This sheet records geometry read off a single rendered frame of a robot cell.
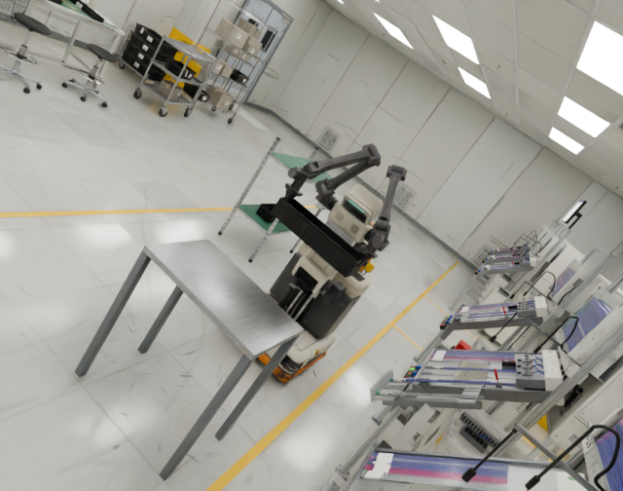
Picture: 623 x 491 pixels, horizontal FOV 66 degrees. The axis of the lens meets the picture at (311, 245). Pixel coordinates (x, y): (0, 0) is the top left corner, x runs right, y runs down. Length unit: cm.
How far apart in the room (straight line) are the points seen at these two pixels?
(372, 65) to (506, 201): 449
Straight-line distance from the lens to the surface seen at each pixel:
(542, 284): 737
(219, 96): 875
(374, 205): 287
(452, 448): 292
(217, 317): 201
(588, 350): 268
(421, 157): 1165
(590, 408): 279
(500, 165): 1143
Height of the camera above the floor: 185
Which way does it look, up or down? 18 degrees down
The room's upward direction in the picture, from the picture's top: 35 degrees clockwise
